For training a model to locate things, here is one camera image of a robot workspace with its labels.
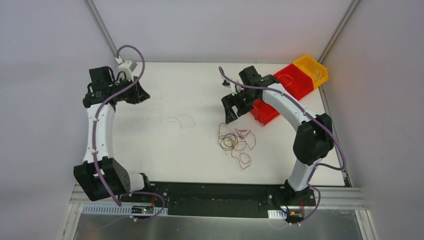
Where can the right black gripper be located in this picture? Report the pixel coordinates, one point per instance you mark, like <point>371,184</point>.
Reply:
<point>234,103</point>

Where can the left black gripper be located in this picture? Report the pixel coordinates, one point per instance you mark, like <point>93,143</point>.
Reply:
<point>133,90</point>

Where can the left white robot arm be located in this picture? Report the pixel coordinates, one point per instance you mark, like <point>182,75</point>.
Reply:
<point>100,175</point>

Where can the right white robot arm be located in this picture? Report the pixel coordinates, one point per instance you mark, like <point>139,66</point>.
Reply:
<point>314,134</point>

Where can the front red bin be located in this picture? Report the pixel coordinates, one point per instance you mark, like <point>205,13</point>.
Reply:
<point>263,112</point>

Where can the red bin near yellow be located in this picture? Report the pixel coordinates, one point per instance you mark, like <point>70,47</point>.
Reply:
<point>294,81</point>

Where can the yellow plastic bin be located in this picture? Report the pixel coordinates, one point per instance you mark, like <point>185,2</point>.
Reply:
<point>316,71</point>

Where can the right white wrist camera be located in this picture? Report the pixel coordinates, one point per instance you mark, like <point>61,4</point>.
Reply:
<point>234,88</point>

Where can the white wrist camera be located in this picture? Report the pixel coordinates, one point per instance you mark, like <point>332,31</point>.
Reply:
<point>125,69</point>
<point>234,88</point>

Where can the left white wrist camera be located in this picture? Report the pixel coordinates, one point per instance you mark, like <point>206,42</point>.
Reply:
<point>125,69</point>

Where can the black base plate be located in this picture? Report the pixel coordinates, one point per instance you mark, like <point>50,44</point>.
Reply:
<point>221,199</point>

